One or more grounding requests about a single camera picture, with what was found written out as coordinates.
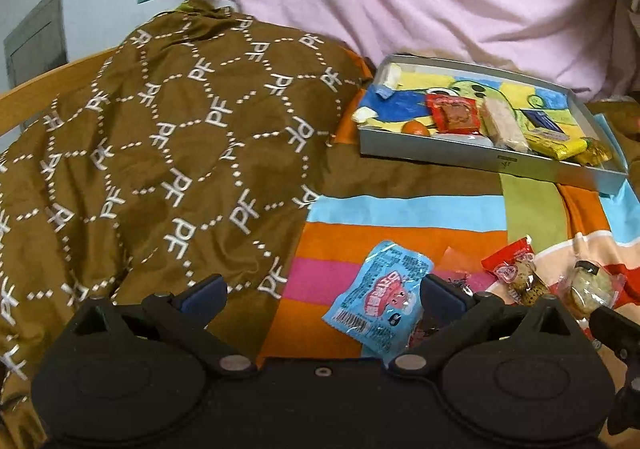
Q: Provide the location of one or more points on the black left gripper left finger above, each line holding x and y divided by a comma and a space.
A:
182, 320

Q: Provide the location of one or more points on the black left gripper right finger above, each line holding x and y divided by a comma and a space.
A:
434, 352

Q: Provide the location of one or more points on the blue snack packet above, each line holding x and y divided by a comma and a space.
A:
382, 306

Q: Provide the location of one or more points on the red clear nut packet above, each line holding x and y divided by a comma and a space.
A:
515, 267

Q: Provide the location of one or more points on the orange jelly cup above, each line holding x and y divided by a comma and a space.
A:
415, 128

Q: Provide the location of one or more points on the clear rice cracker pack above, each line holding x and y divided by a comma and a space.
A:
502, 126

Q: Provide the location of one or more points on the red square snack packet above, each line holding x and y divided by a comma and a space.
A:
454, 114

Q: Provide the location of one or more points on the yellow snack bar box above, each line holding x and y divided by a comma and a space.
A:
554, 144

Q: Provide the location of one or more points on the dark dried-fruit snack packet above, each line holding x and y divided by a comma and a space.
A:
443, 304

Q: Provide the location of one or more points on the clear round cookie packet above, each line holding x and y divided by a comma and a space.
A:
589, 286

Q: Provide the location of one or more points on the colourful cartoon bedsheet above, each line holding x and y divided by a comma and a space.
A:
455, 216

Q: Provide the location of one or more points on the brown PF patterned blanket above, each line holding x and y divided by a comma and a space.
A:
196, 149

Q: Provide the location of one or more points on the gold foil candy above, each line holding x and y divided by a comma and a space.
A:
596, 153

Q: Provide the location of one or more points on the grey cartoon-lined tray box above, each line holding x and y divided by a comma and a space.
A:
398, 94

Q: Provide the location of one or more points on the striped clothes in bag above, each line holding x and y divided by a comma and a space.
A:
622, 77

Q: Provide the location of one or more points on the wooden bed frame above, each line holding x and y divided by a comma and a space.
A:
35, 95

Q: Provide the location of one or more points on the grey wall panel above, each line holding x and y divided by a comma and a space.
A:
38, 44

